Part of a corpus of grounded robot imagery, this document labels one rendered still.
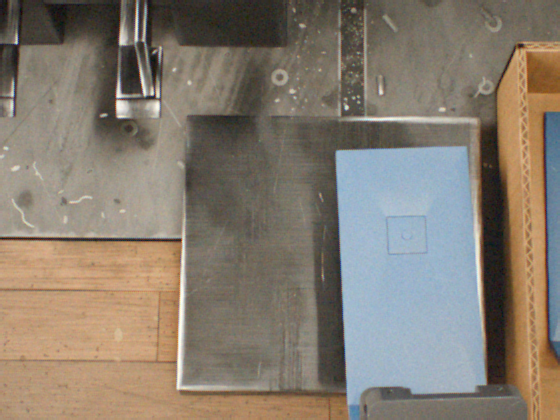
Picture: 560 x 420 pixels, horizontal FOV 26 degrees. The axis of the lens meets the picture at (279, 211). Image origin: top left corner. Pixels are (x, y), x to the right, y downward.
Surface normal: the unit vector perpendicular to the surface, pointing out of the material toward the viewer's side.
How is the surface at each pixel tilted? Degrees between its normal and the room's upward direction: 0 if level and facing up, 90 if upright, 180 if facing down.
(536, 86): 90
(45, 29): 90
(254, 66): 0
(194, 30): 90
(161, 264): 0
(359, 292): 1
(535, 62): 90
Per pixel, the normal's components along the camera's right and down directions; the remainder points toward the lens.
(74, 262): -0.01, -0.25
